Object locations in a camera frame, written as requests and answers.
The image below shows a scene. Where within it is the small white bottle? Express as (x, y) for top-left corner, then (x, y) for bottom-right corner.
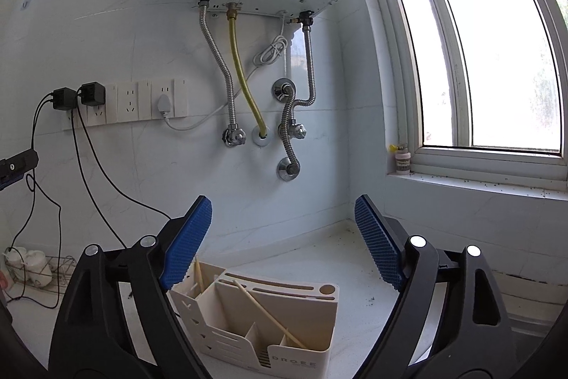
(389, 143), (412, 176)

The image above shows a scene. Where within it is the beige plastic utensil holder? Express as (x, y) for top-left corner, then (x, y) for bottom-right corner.
(171, 258), (340, 379)

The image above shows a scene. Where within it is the black power adapter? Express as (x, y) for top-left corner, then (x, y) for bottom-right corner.
(78, 82), (107, 107)
(52, 88), (77, 110)

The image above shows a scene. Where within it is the white framed window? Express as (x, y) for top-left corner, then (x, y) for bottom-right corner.
(353, 0), (568, 189)

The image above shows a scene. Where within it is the long silver corrugated hose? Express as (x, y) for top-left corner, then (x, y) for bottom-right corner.
(199, 0), (237, 131)

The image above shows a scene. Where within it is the chrome angle valve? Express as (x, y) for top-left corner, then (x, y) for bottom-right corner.
(221, 125), (246, 148)
(279, 118), (308, 141)

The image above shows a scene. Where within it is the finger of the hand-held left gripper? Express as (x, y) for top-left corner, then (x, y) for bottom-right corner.
(0, 148), (40, 190)

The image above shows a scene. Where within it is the chrome wall flange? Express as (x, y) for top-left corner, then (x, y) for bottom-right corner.
(272, 79), (296, 101)
(277, 159), (301, 182)

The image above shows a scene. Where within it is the white power cord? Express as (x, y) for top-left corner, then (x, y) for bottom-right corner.
(153, 10), (292, 132)

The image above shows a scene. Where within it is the black charging cable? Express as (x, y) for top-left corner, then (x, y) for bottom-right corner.
(79, 108), (175, 222)
(70, 106), (132, 250)
(9, 95), (55, 255)
(5, 94), (64, 311)

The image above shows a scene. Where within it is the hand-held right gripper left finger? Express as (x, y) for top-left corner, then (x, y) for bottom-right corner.
(49, 195), (213, 379)

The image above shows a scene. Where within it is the yellow corrugated gas hose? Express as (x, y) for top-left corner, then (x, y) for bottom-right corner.
(225, 2), (272, 147)

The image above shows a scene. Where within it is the metal wire dish rack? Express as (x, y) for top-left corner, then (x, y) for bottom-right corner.
(4, 247), (77, 287)

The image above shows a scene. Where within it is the short silver corrugated hose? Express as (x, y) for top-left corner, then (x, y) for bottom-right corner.
(282, 135), (300, 171)

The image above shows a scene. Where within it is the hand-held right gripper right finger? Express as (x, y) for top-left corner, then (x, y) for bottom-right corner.
(354, 195), (515, 379)

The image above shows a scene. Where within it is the white wall socket panel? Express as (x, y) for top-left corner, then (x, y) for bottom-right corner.
(62, 78), (188, 132)

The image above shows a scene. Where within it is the bent silver corrugated hose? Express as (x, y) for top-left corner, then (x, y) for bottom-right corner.
(284, 11), (317, 126)

